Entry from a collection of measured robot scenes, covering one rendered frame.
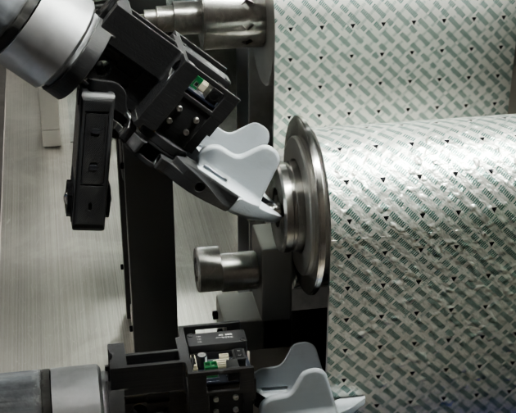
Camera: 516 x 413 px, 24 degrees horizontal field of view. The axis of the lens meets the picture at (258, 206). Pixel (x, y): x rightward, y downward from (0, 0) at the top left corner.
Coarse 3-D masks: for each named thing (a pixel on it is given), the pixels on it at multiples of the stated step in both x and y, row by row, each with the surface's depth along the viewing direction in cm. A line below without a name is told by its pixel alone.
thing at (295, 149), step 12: (288, 144) 99; (300, 144) 95; (288, 156) 100; (300, 156) 95; (300, 168) 95; (324, 180) 93; (312, 192) 92; (324, 192) 93; (312, 204) 92; (324, 204) 92; (312, 216) 92; (312, 228) 93; (312, 240) 93; (300, 252) 98; (312, 252) 94; (300, 264) 98; (312, 264) 95; (324, 264) 95
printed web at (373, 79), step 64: (320, 0) 110; (384, 0) 111; (448, 0) 112; (512, 0) 113; (320, 64) 112; (384, 64) 113; (448, 64) 114; (512, 64) 115; (320, 128) 97; (384, 128) 96; (448, 128) 96; (512, 128) 97; (384, 192) 93; (448, 192) 93; (512, 192) 94; (384, 256) 94; (448, 256) 95; (512, 256) 96
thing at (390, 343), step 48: (384, 288) 95; (432, 288) 96; (480, 288) 97; (336, 336) 97; (384, 336) 98; (432, 336) 98; (480, 336) 99; (336, 384) 99; (384, 384) 100; (432, 384) 101; (480, 384) 102
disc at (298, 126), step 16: (288, 128) 100; (304, 128) 94; (304, 144) 94; (320, 176) 91; (320, 192) 91; (320, 208) 91; (320, 224) 91; (320, 240) 91; (320, 256) 92; (320, 272) 93; (304, 288) 99
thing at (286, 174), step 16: (288, 176) 95; (272, 192) 99; (288, 192) 94; (288, 208) 94; (304, 208) 94; (272, 224) 100; (288, 224) 94; (304, 224) 95; (288, 240) 95; (304, 240) 96
